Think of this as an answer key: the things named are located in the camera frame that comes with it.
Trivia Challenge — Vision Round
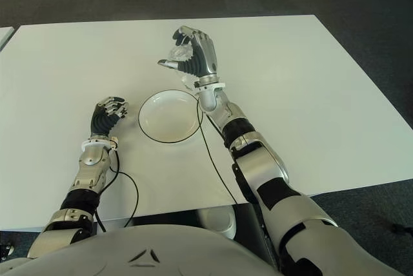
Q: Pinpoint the black caster on floor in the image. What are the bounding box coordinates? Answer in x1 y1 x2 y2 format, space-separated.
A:
0 242 15 259

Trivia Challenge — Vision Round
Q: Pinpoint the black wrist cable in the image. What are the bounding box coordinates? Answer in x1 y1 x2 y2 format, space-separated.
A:
193 87 238 206
95 146 139 233

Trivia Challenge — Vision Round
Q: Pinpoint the white robot leg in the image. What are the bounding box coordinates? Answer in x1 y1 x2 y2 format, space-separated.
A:
196 206 237 240

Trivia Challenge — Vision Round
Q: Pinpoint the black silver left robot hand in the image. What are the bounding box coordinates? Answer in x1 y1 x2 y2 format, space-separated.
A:
90 95 130 137

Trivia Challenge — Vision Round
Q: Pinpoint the grey robot torso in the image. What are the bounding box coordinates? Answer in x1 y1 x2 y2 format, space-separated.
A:
0 224 278 276

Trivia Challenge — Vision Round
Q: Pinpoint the white neighbouring table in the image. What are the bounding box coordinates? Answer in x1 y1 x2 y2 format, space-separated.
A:
0 26 15 52

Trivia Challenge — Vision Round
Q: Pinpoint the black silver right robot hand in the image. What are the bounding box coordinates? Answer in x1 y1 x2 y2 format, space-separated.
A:
157 26 217 79

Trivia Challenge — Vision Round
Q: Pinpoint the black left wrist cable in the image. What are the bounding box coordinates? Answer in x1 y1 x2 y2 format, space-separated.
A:
95 146 139 233

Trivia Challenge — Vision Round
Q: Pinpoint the clear water bottle blue cap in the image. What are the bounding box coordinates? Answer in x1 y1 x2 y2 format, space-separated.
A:
166 39 199 92

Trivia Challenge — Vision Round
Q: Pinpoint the white plate with black rim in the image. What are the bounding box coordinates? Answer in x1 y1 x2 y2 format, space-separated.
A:
138 90 205 144

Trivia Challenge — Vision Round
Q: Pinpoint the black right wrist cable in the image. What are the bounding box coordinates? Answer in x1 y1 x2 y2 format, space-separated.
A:
193 87 238 206

